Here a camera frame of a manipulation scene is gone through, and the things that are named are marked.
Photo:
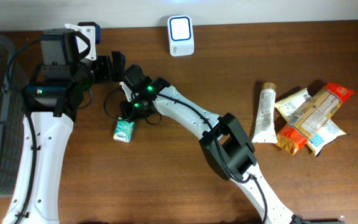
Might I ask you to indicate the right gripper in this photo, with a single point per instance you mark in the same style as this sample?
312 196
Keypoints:
130 115

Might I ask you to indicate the white barcode scanner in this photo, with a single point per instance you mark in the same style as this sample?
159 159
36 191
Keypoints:
180 36

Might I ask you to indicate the orange pasta package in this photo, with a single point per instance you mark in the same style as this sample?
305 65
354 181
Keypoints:
311 116

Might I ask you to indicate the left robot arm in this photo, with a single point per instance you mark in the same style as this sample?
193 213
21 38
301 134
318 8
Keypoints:
51 101

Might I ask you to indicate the cream snack bag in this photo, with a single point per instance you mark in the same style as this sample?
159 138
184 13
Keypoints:
324 136

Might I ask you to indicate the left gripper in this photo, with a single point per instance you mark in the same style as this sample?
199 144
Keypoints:
107 74

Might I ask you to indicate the white cream tube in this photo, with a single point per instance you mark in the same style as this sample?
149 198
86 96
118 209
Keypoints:
264 124

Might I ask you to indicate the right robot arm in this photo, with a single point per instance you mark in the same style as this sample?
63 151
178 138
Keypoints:
226 146

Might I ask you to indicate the teal tissue pack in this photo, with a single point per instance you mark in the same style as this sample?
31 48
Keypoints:
123 131

